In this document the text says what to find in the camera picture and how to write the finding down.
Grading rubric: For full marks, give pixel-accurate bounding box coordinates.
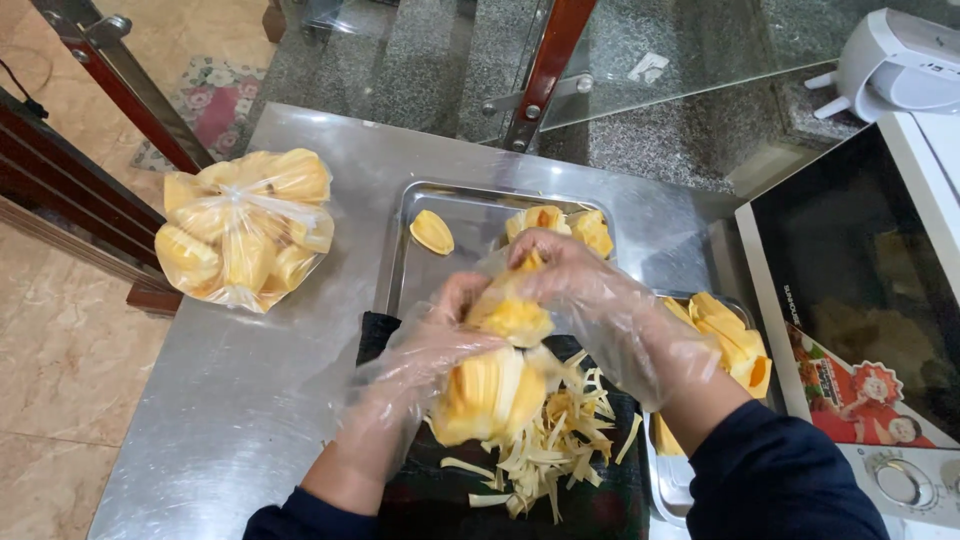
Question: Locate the person's right hand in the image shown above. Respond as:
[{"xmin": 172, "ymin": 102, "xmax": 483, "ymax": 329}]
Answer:
[{"xmin": 507, "ymin": 228, "xmax": 723, "ymax": 412}]

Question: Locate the person's left hand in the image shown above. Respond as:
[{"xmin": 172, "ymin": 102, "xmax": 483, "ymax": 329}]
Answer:
[{"xmin": 351, "ymin": 271, "xmax": 507, "ymax": 470}]

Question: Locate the jackfruit pod with fibres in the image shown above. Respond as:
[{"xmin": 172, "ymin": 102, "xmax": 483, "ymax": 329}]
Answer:
[{"xmin": 465, "ymin": 251, "xmax": 558, "ymax": 350}]

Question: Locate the yellow jackfruit chunk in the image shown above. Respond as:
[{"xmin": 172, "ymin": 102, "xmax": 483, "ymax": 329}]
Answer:
[{"xmin": 429, "ymin": 345, "xmax": 550, "ymax": 448}]

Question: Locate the peeled yellow jackfruit pod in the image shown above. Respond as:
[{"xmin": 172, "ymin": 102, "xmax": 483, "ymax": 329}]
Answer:
[
  {"xmin": 504, "ymin": 204, "xmax": 573, "ymax": 243},
  {"xmin": 567, "ymin": 209, "xmax": 615, "ymax": 261},
  {"xmin": 652, "ymin": 411, "xmax": 688, "ymax": 458},
  {"xmin": 408, "ymin": 209, "xmax": 456, "ymax": 257}
]

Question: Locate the large steel tray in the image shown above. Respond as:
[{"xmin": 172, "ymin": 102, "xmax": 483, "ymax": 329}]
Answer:
[{"xmin": 373, "ymin": 178, "xmax": 618, "ymax": 320}]

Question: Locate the heap of pale jackfruit fibres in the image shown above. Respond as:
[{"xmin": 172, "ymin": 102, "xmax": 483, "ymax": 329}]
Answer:
[{"xmin": 438, "ymin": 351, "xmax": 645, "ymax": 525}]

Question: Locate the pile of jackfruit pods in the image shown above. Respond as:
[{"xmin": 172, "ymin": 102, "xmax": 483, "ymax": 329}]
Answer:
[{"xmin": 663, "ymin": 291, "xmax": 774, "ymax": 400}]

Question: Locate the dark plaid cloth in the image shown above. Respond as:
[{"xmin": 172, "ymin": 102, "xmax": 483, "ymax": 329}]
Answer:
[{"xmin": 355, "ymin": 311, "xmax": 651, "ymax": 540}]

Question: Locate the clear bag of jackfruit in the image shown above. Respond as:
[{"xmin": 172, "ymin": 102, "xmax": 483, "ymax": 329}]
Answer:
[{"xmin": 153, "ymin": 147, "xmax": 336, "ymax": 315}]

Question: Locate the glass railing panel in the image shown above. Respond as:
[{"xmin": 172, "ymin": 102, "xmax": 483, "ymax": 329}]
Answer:
[{"xmin": 540, "ymin": 0, "xmax": 960, "ymax": 132}]

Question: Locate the small steel tray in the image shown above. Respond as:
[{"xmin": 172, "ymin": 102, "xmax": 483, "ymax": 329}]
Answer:
[{"xmin": 642, "ymin": 290, "xmax": 775, "ymax": 528}]

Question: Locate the white microwave oven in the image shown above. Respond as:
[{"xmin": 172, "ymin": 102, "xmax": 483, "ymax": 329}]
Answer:
[{"xmin": 734, "ymin": 112, "xmax": 960, "ymax": 531}]

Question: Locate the floral floor rug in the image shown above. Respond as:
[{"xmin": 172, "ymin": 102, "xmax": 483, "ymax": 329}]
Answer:
[{"xmin": 130, "ymin": 55, "xmax": 270, "ymax": 174}]

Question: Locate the white plastic appliance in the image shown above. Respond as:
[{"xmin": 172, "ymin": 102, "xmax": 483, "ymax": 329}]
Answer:
[{"xmin": 804, "ymin": 7, "xmax": 960, "ymax": 126}]

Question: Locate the dark wooden banister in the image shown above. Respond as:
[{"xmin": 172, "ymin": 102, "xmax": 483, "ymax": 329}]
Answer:
[{"xmin": 0, "ymin": 86, "xmax": 186, "ymax": 317}]

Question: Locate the silver microwave knob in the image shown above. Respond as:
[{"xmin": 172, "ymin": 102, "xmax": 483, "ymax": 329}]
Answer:
[{"xmin": 870, "ymin": 453, "xmax": 939, "ymax": 513}]

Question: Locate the wooden post with steel brackets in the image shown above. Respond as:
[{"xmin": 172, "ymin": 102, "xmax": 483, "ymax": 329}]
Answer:
[
  {"xmin": 30, "ymin": 0, "xmax": 219, "ymax": 175},
  {"xmin": 480, "ymin": 0, "xmax": 601, "ymax": 155}
]

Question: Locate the black cable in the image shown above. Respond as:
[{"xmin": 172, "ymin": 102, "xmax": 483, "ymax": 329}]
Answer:
[{"xmin": 0, "ymin": 58, "xmax": 51, "ymax": 121}]

